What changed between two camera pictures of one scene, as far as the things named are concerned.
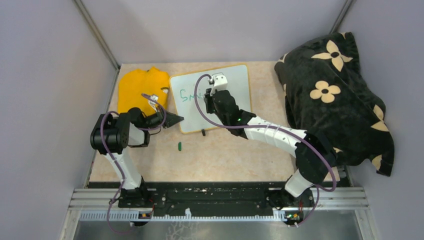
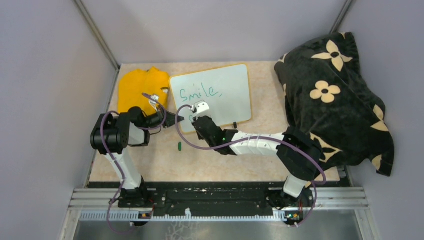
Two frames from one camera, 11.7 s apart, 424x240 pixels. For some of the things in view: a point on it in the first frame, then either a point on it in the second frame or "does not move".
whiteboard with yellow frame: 183,87 does not move
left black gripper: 171,119 does not move
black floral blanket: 328,95 does not move
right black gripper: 208,99 to 200,136
